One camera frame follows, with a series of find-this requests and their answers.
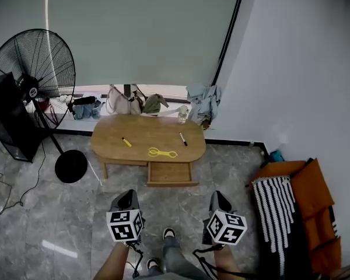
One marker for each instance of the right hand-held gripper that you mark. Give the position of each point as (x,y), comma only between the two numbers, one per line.
(226,227)

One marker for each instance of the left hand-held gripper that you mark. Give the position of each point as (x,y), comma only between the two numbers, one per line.
(124,226)

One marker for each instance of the wooden drawer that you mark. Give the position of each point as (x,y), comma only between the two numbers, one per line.
(169,172)

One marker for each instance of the yellow-handled screwdriver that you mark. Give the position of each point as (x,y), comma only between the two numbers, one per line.
(127,142)

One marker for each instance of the yellow plastic tongs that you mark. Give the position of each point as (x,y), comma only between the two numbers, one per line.
(163,154)

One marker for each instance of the black marker pen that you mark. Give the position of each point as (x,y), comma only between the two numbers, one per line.
(183,139)

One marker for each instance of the person's right forearm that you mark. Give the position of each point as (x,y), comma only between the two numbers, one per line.
(227,261)

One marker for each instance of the person's left forearm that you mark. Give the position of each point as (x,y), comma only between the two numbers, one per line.
(115,261)

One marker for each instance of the wooden coffee table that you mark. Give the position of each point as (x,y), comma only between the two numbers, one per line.
(151,133)

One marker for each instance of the person's right shoe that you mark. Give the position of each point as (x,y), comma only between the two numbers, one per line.
(169,233)

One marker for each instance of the person's shoe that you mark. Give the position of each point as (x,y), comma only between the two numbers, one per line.
(153,263)
(169,233)

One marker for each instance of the black white striped blanket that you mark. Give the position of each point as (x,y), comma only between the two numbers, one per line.
(277,203)

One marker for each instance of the black standing fan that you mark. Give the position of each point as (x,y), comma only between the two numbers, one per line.
(71,166)

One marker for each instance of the person's right leg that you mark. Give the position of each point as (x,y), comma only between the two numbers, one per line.
(175,255)

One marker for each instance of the person's leg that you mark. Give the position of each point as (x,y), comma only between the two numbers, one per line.
(156,271)
(175,255)

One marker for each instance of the person's left shoe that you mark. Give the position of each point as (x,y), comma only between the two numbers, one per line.
(153,263)

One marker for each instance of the teal object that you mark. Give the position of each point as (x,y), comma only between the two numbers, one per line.
(277,156)

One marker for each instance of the person's left leg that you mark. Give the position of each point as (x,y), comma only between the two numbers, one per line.
(156,271)

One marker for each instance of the brown beaded bag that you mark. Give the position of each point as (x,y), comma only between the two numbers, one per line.
(205,123)

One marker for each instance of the white window ledge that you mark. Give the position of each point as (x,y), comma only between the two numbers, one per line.
(84,125)

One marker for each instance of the clear plastic water bottle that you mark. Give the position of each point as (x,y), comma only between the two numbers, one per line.
(182,117)

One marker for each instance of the blue denim clothes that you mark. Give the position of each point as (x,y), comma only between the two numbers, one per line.
(86,111)

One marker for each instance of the white tote bag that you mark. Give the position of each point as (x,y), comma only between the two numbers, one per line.
(118,102)

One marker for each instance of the olive green fabric bag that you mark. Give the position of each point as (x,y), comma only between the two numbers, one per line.
(153,104)

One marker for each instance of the light blue cloth pile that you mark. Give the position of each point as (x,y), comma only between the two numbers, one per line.
(204,101)

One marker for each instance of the black folded cloth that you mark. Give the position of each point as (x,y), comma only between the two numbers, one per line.
(83,100)

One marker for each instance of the black upright panel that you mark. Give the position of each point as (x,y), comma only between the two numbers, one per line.
(8,118)

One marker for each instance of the black window post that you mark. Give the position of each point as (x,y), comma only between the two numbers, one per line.
(127,90)

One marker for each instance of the black vertical window frame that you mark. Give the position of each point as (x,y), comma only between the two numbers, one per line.
(229,34)

